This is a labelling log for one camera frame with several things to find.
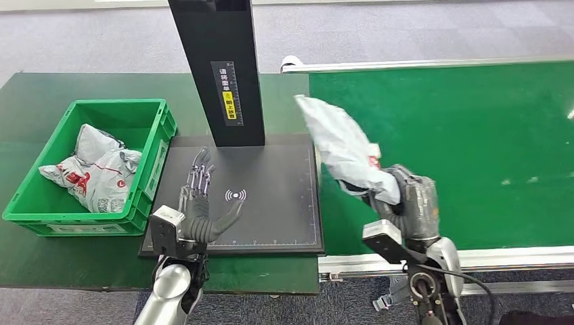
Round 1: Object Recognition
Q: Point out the grey metal conveyor bracket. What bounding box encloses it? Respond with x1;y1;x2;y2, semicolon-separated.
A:
372;276;411;312

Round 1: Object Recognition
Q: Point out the wide aluminium conveyor side rail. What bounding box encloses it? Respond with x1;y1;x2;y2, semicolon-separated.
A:
317;245;574;282

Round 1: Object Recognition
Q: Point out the column label with yellow sticker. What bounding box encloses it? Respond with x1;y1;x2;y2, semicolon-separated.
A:
210;60;245;127

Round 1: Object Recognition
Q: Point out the black scanner base plate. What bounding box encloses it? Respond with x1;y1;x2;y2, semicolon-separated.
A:
137;133;325;258

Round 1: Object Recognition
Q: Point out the black scanner column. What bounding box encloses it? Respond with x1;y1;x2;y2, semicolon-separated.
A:
167;0;266;148

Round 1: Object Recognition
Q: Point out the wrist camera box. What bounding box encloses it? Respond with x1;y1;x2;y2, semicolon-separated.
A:
148;204;199;260
361;219;428;266

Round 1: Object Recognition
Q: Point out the green plastic crate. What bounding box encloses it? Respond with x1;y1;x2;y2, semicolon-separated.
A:
2;98;178;238

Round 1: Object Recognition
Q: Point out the long grey red-striped mailer bag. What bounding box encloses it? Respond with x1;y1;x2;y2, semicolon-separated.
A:
293;94;402;207

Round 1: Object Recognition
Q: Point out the crumpled plain grey mailer bag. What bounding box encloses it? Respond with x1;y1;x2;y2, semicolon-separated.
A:
74;124;127;166

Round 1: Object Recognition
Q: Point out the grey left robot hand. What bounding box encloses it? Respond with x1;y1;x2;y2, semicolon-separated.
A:
177;147;246;244

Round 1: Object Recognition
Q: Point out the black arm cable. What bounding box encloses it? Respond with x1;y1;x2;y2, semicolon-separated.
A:
416;263;497;325

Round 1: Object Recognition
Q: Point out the thin aluminium conveyor side rail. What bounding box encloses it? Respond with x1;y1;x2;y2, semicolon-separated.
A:
280;55;574;74

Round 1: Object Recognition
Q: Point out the green conveyor belt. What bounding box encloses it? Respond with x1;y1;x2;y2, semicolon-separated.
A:
308;60;574;257

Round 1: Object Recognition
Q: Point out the grey red-printed mailer bag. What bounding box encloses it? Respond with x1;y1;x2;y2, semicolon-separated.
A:
38;149;143;214

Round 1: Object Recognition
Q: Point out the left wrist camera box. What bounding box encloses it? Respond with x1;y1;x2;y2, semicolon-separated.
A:
148;204;199;260

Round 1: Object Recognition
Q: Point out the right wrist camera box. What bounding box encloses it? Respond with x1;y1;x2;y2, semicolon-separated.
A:
361;219;428;266

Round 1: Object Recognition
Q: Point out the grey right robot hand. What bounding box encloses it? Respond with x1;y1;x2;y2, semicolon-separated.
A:
343;165;441;242

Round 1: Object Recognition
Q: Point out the aluminium conveyor support beam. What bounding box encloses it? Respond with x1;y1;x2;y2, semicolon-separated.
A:
460;278;574;297

